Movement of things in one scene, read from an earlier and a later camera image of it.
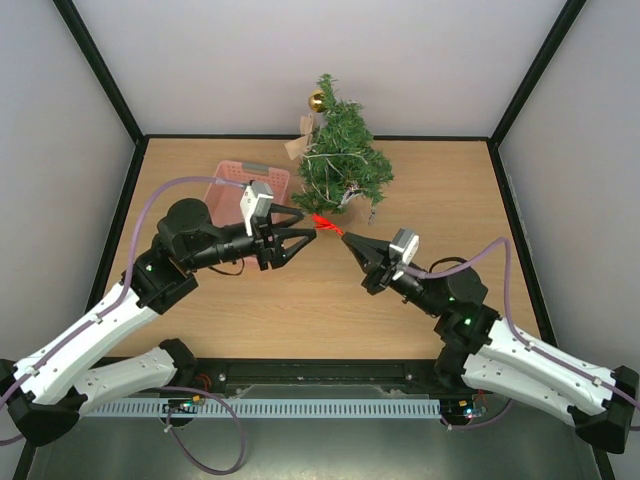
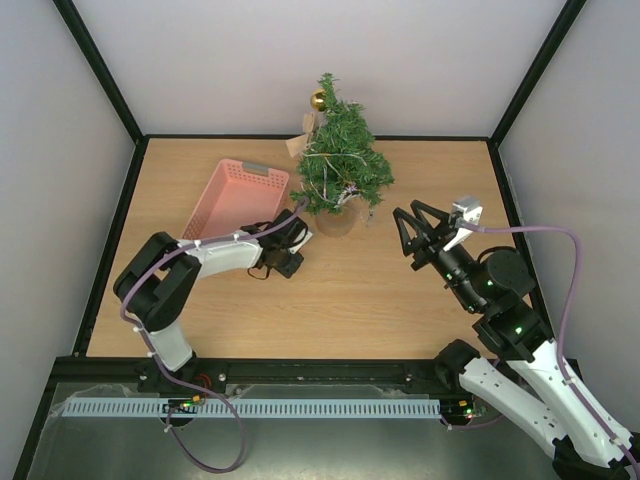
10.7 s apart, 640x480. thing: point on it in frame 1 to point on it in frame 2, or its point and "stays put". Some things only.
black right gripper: (379, 273) to (430, 245)
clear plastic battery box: (372, 216) stays put
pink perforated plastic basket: (224, 201) stays put
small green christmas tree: (344, 165) stays put
